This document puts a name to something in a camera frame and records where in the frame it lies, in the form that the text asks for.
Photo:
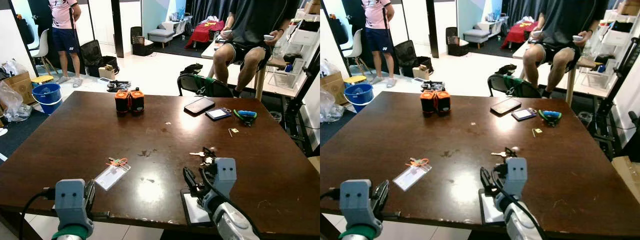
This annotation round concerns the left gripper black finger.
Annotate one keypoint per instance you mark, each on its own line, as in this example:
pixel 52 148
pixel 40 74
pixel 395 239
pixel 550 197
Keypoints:
pixel 383 190
pixel 90 189

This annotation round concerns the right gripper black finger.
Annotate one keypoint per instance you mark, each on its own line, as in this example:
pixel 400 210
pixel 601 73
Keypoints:
pixel 189 181
pixel 485 179
pixel 200 182
pixel 494 182

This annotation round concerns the keys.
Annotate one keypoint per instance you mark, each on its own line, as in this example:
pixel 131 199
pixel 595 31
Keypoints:
pixel 497 154
pixel 196 153

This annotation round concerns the white hand controller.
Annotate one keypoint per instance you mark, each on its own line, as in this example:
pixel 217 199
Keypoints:
pixel 578 37
pixel 227 33
pixel 269 37
pixel 537 34

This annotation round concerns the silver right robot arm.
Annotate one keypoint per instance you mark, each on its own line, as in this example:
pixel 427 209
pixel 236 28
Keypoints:
pixel 520 225
pixel 230 222

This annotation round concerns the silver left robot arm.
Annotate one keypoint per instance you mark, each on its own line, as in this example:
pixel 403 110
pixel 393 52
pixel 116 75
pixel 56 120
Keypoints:
pixel 72 234
pixel 356 235

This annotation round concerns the dark brown wooden table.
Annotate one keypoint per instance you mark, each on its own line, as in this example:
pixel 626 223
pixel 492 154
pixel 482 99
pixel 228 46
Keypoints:
pixel 150 135
pixel 475 135

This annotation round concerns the small yellow tag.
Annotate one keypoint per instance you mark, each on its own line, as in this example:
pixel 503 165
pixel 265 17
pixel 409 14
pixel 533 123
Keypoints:
pixel 233 131
pixel 537 131

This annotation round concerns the blue card holder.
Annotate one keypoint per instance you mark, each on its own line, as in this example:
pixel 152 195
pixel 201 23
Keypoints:
pixel 523 114
pixel 218 113

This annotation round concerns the black smartphone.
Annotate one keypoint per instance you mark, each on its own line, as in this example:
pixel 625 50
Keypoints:
pixel 199 105
pixel 505 106

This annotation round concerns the orange and black battery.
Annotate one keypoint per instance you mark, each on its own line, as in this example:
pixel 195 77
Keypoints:
pixel 427 102
pixel 137 101
pixel 443 102
pixel 121 101

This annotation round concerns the blue bucket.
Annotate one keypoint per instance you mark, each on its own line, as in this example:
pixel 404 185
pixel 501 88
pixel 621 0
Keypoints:
pixel 359 96
pixel 47 97

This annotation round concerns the clear plastic bag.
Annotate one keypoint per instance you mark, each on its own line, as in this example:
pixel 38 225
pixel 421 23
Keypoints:
pixel 12 102
pixel 329 107

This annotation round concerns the black device on floor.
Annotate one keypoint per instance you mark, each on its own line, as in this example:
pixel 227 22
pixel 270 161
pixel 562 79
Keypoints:
pixel 118 86
pixel 431 85

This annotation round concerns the yellow stool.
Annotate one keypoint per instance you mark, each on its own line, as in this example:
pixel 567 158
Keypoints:
pixel 42 79
pixel 355 79

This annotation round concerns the black metal stand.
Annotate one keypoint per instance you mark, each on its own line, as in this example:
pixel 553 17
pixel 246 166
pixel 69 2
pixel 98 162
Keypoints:
pixel 300 100
pixel 612 105

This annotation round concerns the brown cardboard box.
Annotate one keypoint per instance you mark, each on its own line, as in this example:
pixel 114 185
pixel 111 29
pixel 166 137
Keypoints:
pixel 332 82
pixel 21 85

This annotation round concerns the black suitcase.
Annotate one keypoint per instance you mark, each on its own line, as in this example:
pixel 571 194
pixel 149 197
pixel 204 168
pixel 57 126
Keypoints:
pixel 407 57
pixel 95 57

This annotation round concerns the black storage box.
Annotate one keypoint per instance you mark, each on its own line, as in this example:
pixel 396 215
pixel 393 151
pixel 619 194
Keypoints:
pixel 456 45
pixel 141 45

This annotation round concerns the grey sofa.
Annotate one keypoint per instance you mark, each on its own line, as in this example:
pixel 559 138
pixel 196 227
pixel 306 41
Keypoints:
pixel 161 36
pixel 475 36

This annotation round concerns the white chair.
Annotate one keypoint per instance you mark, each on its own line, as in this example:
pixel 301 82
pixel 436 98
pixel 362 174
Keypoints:
pixel 44 47
pixel 357 47

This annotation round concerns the red blanket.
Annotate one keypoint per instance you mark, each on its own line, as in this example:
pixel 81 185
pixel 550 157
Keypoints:
pixel 202 32
pixel 517 32

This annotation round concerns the person in pink shirt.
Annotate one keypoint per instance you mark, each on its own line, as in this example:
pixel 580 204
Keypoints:
pixel 378 30
pixel 64 30

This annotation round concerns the seated person in dark shirt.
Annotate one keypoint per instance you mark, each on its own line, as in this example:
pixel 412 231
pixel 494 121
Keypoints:
pixel 570 25
pixel 260 25

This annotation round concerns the white shelf rack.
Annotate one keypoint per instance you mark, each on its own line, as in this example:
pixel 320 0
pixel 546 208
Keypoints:
pixel 617 37
pixel 300 37

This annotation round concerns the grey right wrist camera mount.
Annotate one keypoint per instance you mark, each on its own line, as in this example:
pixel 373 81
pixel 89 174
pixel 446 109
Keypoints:
pixel 225 175
pixel 516 175

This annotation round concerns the white pad with black frame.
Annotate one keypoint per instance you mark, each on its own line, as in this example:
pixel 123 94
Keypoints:
pixel 489 210
pixel 195 212

